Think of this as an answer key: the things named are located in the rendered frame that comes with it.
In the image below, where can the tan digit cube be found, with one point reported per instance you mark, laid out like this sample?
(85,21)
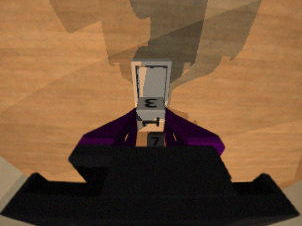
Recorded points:
(150,114)
(155,140)

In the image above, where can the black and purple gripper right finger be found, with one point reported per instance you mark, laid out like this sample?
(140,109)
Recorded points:
(188,133)

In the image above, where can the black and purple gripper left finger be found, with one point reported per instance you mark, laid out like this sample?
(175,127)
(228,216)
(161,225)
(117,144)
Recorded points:
(114,132)

